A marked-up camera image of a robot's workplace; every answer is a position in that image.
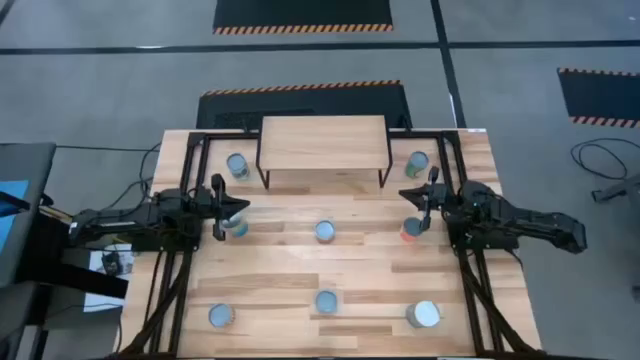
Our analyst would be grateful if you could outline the black hazard-striped floor mat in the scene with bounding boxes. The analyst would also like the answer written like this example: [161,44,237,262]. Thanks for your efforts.
[212,0,395,36]
[556,67,640,129]
[195,79,414,131]

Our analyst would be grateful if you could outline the wide tin can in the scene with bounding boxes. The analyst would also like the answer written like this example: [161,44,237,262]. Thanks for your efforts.
[404,299,443,329]

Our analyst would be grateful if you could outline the black metal table frame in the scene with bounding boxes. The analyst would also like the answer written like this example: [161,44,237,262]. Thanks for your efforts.
[114,128,546,360]

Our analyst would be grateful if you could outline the white green labelled can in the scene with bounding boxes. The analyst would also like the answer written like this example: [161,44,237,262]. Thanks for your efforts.
[225,152,251,181]

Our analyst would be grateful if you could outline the green smiley face can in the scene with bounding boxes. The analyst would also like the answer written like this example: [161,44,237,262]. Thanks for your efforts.
[403,150,431,180]

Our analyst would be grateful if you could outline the tall cherries can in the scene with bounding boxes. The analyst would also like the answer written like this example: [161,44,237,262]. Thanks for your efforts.
[219,212,250,239]

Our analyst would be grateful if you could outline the black bench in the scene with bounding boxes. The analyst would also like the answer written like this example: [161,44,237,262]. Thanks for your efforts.
[19,214,130,301]

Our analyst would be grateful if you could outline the grey stand base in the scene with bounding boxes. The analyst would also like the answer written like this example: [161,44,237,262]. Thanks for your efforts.
[591,172,640,204]

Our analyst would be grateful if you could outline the wooden shelf black metal legs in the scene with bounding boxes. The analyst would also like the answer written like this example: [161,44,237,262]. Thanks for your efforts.
[254,114,394,191]

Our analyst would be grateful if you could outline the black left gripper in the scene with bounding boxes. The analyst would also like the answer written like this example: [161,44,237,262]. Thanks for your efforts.
[193,173,251,242]

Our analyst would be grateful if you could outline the blue screen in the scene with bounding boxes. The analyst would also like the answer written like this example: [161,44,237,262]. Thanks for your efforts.
[0,179,30,256]

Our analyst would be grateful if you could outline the black floor cable loop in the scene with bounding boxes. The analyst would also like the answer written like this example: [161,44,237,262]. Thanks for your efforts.
[569,137,640,181]

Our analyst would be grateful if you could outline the spicy black beans can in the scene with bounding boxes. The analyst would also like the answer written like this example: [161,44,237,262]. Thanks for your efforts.
[313,218,337,245]

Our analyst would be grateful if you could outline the orange circles pattern can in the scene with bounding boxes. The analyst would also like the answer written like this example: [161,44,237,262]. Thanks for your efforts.
[399,215,426,245]

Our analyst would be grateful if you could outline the orange labelled can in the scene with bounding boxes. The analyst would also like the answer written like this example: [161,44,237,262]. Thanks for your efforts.
[207,302,236,330]

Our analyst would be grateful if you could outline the teal tuna fish can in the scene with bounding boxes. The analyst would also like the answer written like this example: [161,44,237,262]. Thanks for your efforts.
[313,288,340,315]

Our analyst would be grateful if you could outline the small black device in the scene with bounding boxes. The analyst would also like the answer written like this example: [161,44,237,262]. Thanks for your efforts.
[101,251,124,276]

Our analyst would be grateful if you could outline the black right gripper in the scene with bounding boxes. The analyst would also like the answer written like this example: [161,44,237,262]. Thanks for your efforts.
[398,167,459,234]

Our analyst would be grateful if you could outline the white paper sheet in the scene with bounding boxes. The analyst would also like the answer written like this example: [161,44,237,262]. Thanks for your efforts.
[82,244,136,314]

